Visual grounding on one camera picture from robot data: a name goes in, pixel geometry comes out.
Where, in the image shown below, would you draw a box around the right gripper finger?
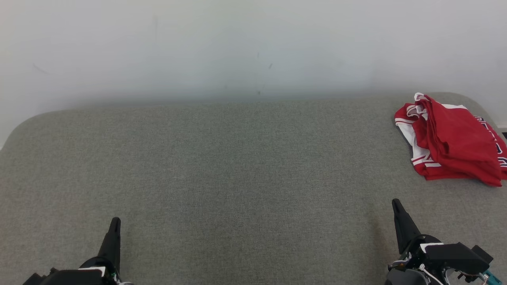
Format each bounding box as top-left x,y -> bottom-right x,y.
391,198 -> 421,254

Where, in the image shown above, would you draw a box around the teal cable connector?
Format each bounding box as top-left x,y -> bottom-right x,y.
481,269 -> 504,285

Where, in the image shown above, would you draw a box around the red basketball shorts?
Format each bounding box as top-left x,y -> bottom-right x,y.
414,92 -> 504,187

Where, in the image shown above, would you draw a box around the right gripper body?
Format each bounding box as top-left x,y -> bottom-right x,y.
386,235 -> 490,285

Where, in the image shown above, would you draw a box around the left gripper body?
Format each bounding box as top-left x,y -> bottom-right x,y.
22,257 -> 120,285

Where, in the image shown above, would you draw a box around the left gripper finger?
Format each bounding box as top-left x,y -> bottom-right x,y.
97,217 -> 122,274

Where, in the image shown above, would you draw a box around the red Bulls basketball jersey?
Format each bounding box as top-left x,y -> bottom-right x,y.
394,103 -> 507,181

